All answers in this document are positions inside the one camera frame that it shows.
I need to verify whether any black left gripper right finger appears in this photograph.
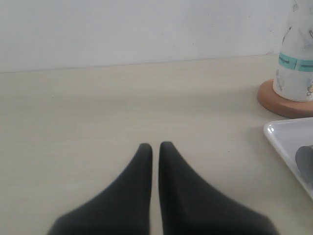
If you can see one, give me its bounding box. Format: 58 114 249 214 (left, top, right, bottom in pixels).
158 141 279 235

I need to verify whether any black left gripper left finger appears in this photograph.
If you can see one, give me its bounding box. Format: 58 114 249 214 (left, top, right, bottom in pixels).
48 143 153 235

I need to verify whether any brown cardboard tube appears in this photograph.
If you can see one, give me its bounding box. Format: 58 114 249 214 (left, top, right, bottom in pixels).
295 145 313 184

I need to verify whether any printed paper towel roll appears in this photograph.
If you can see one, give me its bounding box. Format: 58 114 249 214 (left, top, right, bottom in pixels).
273 0 313 102

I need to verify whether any wooden paper towel holder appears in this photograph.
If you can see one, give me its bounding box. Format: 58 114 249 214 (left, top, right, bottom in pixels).
257 79 313 118

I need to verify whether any white plastic tray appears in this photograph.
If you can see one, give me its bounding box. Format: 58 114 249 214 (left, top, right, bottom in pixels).
263 117 313 197

